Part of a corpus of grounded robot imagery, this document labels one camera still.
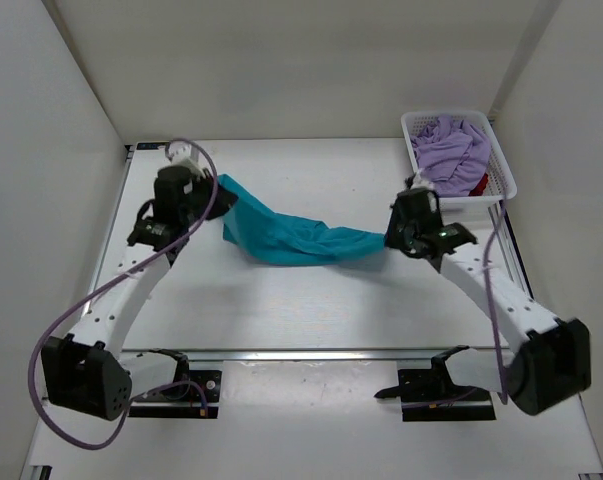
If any teal t-shirt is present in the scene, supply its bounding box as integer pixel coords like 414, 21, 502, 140
218, 174, 385, 267

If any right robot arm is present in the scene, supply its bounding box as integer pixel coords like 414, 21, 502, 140
375, 187, 592, 416

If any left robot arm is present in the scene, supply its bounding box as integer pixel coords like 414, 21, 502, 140
35, 164, 237, 420

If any black label sticker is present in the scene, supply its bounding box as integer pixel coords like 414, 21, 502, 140
136, 142, 166, 151

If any red garment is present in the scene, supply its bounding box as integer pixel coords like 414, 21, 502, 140
469, 174, 489, 197

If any lavender t-shirt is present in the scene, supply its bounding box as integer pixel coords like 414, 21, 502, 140
410, 115, 491, 198

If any white plastic basket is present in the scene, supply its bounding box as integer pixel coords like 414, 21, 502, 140
400, 110, 518, 211

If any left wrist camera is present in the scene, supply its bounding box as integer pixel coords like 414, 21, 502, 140
166, 142, 205, 177

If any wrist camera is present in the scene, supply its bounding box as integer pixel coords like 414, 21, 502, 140
166, 142, 205, 177
405, 171, 436, 191

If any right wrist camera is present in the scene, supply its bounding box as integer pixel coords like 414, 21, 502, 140
405, 171, 436, 191

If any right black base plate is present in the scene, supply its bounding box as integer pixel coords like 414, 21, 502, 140
400, 384, 496, 422

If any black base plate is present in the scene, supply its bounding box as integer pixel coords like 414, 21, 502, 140
129, 369, 222, 420
400, 384, 496, 422

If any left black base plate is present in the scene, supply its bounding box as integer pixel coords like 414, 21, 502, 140
129, 369, 222, 420

